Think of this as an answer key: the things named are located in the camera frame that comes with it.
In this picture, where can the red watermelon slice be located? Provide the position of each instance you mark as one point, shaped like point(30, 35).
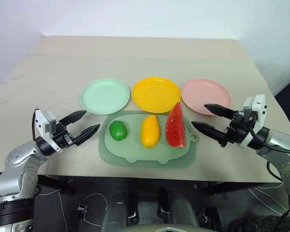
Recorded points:
point(175, 128)

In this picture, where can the green lime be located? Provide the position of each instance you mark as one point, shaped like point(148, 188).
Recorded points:
point(118, 130)

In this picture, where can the light green plate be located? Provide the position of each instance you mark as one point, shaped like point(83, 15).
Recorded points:
point(104, 96)

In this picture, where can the grey right robot leg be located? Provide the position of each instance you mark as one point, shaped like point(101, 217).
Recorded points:
point(182, 207)

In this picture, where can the grey robot leg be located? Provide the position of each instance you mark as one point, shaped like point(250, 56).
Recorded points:
point(182, 207)
point(117, 209)

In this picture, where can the pink plate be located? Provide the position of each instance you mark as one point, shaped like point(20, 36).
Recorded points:
point(203, 93)

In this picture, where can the black table frame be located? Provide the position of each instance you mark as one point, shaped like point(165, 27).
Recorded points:
point(55, 183)

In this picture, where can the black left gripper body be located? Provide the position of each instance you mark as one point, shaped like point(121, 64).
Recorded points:
point(62, 137)

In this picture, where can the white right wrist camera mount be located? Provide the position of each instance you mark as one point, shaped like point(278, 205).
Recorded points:
point(258, 108)

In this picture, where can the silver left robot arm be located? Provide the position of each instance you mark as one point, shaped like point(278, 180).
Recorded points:
point(14, 166)

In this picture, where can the grey left robot leg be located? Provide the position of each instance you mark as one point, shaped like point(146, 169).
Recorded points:
point(117, 209)

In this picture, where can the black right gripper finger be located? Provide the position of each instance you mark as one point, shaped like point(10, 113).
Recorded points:
point(210, 131)
point(220, 110)

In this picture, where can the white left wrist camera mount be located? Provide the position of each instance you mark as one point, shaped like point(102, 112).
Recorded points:
point(45, 123)

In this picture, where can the yellow mango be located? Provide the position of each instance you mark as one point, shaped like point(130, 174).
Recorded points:
point(149, 131)

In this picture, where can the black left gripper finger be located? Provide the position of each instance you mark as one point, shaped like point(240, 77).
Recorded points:
point(73, 116)
point(87, 133)

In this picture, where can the translucent dark green mat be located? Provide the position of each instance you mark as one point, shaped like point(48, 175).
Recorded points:
point(102, 154)

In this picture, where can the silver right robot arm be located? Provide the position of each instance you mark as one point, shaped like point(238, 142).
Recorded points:
point(278, 142)

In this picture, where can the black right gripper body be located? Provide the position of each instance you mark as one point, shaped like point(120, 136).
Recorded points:
point(238, 129)

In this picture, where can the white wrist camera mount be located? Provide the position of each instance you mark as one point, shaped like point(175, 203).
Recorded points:
point(258, 108)
point(45, 123)

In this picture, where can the light green cutting board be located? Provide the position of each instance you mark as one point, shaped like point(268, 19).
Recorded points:
point(135, 152)

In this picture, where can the yellow plate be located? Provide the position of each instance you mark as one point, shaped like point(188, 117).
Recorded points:
point(156, 94)

